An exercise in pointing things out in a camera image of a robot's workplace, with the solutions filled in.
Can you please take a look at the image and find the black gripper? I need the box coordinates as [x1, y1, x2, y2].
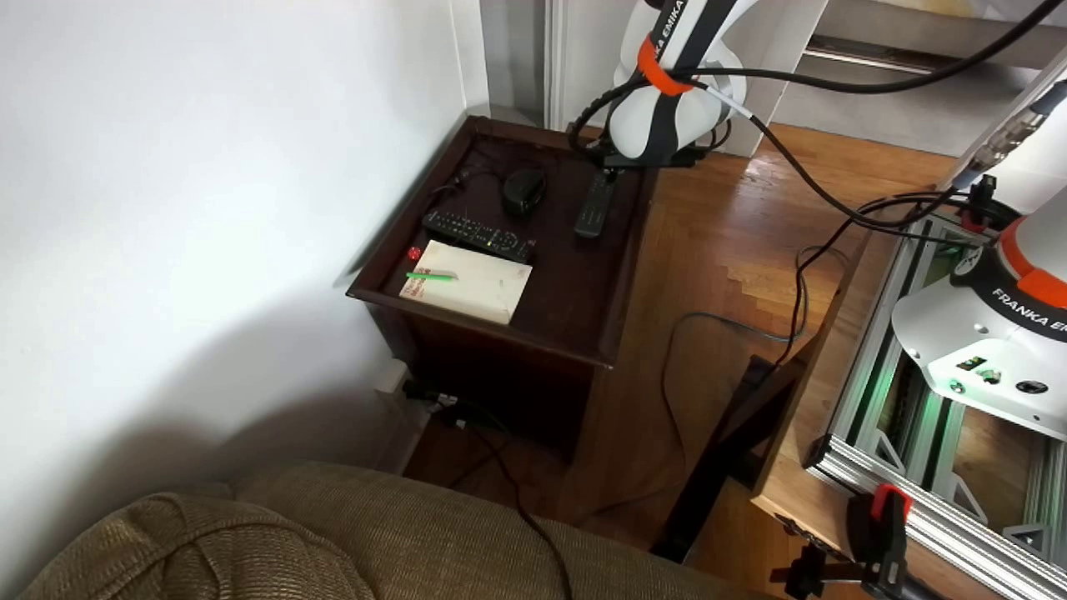
[595, 151, 652, 184]

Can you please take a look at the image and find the black remote control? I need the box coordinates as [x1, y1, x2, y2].
[571, 168, 621, 242]
[420, 206, 541, 266]

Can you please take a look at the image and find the wooden robot table top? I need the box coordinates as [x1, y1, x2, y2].
[751, 228, 1002, 600]

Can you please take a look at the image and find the small black device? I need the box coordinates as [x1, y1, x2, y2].
[501, 164, 551, 220]

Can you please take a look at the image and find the dark wood side table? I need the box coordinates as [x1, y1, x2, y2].
[342, 109, 661, 459]

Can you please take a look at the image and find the white notepad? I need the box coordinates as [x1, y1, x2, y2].
[398, 237, 535, 330]

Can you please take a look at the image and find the black table leg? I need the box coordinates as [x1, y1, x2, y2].
[647, 351, 810, 563]

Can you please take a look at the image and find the olive fabric sofa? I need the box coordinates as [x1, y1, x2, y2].
[13, 459, 769, 600]

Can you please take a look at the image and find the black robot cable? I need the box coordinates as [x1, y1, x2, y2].
[709, 83, 971, 371]
[693, 0, 1067, 101]

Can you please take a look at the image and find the black floor cable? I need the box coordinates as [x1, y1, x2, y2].
[655, 311, 810, 470]
[435, 394, 577, 600]

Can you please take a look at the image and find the black clamp red handle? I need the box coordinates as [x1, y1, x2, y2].
[769, 479, 918, 600]

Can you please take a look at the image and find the aluminium profile frame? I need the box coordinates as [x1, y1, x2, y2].
[803, 212, 1067, 600]

